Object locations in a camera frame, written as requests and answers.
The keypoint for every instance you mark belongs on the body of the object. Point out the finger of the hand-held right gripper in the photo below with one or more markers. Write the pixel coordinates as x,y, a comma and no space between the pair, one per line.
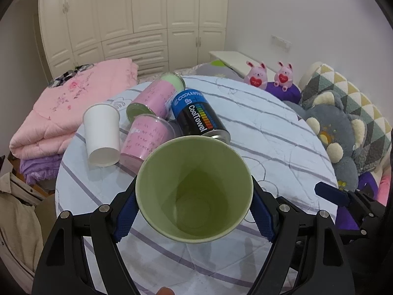
333,193

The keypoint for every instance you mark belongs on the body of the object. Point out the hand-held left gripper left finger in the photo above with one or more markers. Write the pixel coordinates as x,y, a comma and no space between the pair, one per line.
125,219

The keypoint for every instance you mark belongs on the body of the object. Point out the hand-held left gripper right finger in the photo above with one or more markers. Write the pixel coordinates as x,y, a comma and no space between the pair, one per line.
261,215

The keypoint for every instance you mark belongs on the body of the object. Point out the green paper cup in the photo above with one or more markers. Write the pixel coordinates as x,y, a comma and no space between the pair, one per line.
196,190

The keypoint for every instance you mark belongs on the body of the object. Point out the pink cup with clear lid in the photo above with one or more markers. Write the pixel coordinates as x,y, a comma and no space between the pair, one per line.
144,139

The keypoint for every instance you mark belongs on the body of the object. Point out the white paper cup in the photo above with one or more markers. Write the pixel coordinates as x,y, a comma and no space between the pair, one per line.
103,132

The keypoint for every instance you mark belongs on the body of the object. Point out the person's left hand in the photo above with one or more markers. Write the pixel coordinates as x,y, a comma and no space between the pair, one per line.
165,291

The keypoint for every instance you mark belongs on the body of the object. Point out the grey flower plush pillow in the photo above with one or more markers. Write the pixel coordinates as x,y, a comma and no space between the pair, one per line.
334,129

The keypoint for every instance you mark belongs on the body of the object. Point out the triangle patterned pillow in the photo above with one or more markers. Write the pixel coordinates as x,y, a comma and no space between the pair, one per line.
353,95

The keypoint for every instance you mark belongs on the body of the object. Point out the purple folded blanket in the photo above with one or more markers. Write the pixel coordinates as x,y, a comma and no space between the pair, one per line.
40,167

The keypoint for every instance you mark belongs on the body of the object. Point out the beige jacket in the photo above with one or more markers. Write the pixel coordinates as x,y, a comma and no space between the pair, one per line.
17,221

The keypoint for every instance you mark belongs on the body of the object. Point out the purple cushion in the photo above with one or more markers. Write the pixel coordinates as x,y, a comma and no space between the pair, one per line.
284,93

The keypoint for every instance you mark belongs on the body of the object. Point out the blue and black can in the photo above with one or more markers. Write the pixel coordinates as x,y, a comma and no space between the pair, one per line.
196,115

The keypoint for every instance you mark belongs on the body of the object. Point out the pink folded quilt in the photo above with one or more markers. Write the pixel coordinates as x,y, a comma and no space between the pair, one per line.
61,110

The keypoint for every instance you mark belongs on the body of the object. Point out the pink canister with green lid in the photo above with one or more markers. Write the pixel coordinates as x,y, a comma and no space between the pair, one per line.
155,96

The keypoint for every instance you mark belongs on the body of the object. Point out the pink bunny plush toy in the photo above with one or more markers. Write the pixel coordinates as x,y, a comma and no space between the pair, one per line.
284,75
256,75

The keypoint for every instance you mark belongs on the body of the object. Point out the grey patterned bedsheet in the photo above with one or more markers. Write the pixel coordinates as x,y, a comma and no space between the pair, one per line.
208,70

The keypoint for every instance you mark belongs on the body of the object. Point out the black and white patterned cloth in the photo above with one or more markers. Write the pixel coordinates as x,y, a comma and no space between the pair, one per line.
67,75

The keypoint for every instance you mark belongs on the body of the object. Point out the cream wardrobe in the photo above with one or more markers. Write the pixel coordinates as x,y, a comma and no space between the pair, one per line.
135,15

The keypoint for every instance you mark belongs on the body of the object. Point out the white wall socket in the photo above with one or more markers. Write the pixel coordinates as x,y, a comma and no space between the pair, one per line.
281,43

